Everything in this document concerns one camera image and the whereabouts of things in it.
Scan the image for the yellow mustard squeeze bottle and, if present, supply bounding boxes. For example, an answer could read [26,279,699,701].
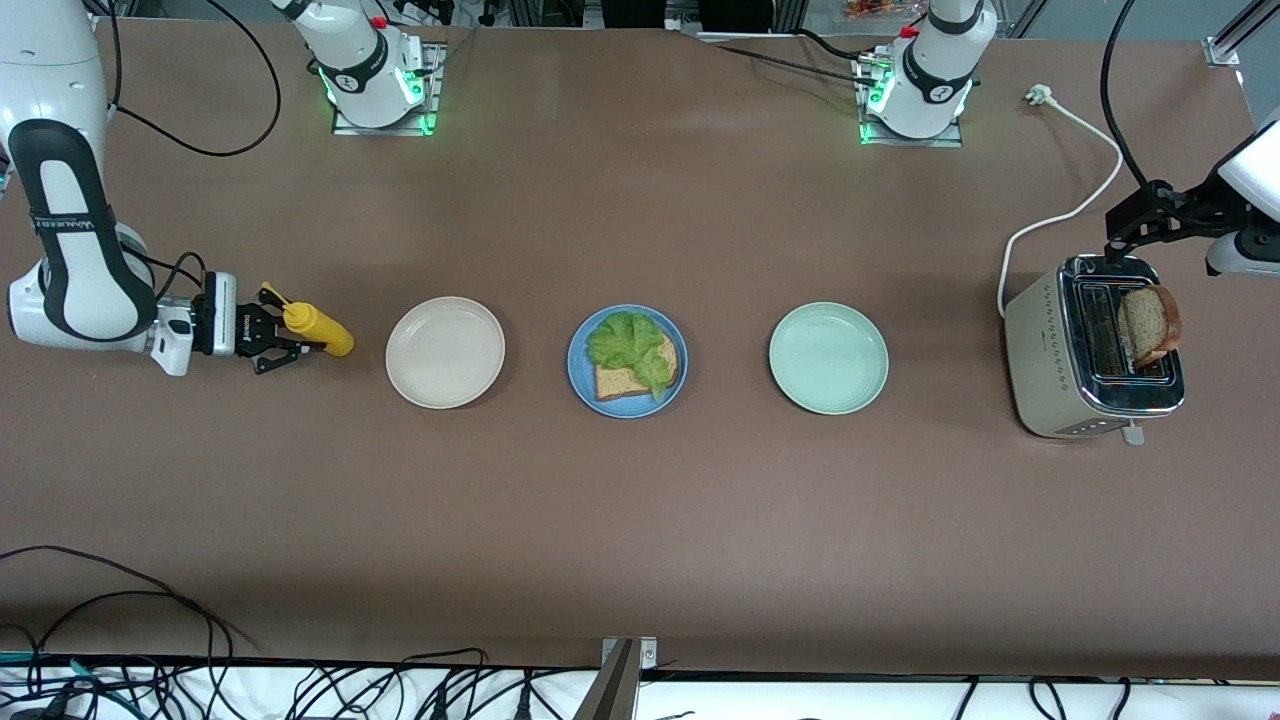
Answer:
[260,283,356,359]

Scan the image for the brown bread slice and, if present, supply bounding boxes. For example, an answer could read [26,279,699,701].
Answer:
[1119,284,1184,369]
[594,335,682,403]

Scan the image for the green lettuce leaf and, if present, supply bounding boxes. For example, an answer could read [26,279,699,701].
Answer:
[586,311,680,404]

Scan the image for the off-white plate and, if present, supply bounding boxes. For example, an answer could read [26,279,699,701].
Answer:
[385,296,507,410]

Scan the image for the blue plate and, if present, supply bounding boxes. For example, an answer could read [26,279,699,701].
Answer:
[566,304,689,419]

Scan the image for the pale green plate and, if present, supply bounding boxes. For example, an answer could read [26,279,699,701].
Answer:
[768,301,890,416]

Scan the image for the cream and chrome toaster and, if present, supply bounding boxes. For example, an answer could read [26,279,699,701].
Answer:
[1003,253,1188,447]

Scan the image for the grey metal pole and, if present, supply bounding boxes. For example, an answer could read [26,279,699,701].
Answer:
[572,640,641,720]

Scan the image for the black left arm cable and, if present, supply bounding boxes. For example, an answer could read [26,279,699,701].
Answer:
[1099,0,1156,191]

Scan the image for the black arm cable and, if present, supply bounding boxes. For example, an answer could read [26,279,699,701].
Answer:
[103,0,283,158]
[1099,0,1156,191]

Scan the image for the white toaster power cord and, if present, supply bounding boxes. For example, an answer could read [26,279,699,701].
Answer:
[997,84,1126,319]

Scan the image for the aluminium frame rail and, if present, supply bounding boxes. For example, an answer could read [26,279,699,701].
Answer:
[1205,0,1280,69]

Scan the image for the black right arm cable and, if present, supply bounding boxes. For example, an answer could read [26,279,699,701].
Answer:
[103,0,283,158]

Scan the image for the black base cable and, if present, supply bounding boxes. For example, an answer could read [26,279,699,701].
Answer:
[715,42,881,86]

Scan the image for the metal table edge bracket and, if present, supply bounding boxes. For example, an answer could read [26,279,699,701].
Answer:
[600,636,659,669]

